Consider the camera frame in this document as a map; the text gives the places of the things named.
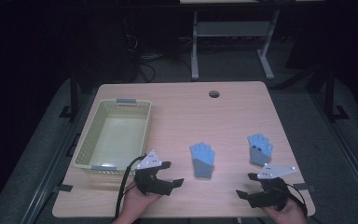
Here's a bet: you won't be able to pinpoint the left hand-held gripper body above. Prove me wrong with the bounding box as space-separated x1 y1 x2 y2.
133 149 173 196

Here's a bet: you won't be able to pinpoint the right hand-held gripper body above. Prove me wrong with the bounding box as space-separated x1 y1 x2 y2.
247 162 296 209

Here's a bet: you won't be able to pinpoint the dotted blue grey toe sock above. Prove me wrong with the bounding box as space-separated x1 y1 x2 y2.
247 133 274 167

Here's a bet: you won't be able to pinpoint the plain blue grey toe sock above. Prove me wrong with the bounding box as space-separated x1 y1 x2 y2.
189 142 216 180

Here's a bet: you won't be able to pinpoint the pale green plastic basket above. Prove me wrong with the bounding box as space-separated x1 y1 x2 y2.
73 98 153 175

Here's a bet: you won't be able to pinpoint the person's left hand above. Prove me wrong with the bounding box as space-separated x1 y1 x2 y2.
122 181 163 222

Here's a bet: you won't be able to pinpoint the person's right hand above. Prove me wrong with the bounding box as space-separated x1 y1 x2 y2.
262 199 308 224

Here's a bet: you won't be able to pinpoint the black metal stand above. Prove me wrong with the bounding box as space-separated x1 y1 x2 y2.
59 69 82 119
321 63 350 123

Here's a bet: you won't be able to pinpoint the left hand-held gripper black cable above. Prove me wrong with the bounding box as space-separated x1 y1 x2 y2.
114 153 147 220

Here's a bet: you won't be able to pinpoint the hand-held gripper black cable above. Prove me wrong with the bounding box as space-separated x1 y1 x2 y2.
114 153 147 220
283 182 310 218

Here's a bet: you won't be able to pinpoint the right hand-held gripper black cable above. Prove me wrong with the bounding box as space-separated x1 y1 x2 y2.
283 182 310 218

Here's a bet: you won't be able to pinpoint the black table edge strap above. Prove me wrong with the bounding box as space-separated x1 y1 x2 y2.
293 183 316 192
53 184 75 193

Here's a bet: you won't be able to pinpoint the black floor cables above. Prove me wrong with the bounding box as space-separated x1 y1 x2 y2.
134 52 194 83

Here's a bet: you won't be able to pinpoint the grey metal table frame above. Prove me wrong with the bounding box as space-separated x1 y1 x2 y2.
190 8 281 81

